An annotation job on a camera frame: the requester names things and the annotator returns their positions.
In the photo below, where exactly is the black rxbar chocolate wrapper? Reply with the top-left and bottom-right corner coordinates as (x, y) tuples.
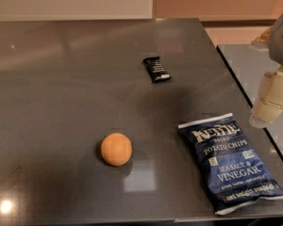
(142, 56), (172, 83)

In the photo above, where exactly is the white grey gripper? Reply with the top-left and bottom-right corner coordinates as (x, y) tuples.
(249, 13), (283, 128)

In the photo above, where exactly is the grey side table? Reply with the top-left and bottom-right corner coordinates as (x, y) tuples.
(217, 44), (283, 161)

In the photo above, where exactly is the orange fruit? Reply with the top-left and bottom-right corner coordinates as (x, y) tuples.
(101, 133), (132, 167)

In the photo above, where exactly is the blue Kettle chips bag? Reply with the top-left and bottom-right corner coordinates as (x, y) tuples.
(178, 113), (283, 216)

